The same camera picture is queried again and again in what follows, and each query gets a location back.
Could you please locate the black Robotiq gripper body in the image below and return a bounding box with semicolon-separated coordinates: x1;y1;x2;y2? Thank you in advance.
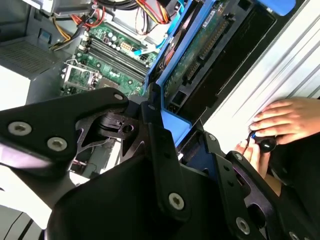
43;156;240;240

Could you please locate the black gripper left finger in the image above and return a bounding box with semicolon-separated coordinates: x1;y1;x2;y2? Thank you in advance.
0;82;193;223

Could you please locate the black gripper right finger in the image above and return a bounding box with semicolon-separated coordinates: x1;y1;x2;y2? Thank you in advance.
199;119;320;240

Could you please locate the small round black tool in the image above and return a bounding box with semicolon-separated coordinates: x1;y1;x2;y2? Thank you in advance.
246;132;278;154

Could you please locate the hard disk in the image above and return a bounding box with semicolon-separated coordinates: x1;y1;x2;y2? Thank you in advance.
146;0;296;176

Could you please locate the orange red power wire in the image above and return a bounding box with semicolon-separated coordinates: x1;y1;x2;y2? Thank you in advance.
134;0;172;36

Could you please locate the person's bare hand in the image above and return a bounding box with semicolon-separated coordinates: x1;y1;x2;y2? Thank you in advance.
234;139;284;198
249;97;320;146

